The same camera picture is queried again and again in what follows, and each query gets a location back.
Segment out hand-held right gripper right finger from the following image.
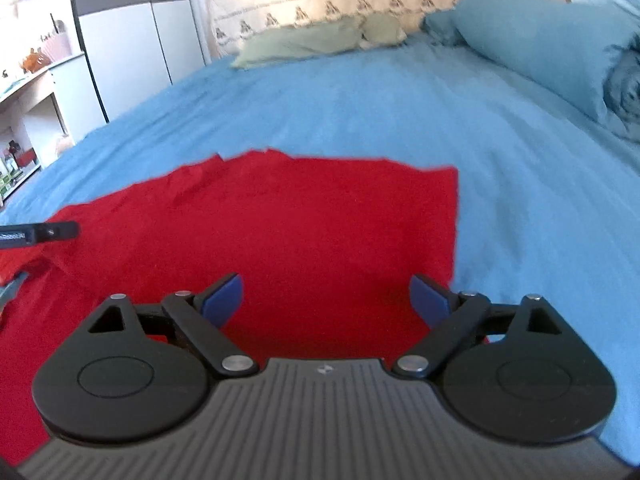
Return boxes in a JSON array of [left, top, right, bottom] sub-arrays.
[[392, 274, 571, 379]]

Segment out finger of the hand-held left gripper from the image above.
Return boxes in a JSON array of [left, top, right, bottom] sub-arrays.
[[0, 221, 81, 251], [0, 270, 32, 313]]

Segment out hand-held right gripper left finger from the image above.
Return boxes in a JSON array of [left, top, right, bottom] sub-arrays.
[[87, 272, 260, 377]]

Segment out red cloth garment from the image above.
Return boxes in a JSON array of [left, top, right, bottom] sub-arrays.
[[0, 147, 460, 467]]

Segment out colourful boxes on shelf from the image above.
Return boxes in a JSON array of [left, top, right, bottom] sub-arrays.
[[0, 140, 40, 202]]

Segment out white shelf desk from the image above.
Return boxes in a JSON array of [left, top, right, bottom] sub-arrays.
[[0, 52, 109, 211]]

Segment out orange figurine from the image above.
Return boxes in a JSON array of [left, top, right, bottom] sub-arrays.
[[21, 49, 52, 74]]

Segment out pink ribbed pot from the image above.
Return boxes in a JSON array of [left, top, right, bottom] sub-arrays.
[[42, 29, 74, 62]]

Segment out blue bed sheet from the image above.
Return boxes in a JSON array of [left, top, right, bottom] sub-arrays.
[[0, 35, 640, 476]]

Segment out white and grey wardrobe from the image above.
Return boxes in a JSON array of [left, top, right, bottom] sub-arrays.
[[66, 0, 209, 124]]

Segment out green folded cloth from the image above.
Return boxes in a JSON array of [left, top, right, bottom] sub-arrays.
[[230, 12, 408, 70]]

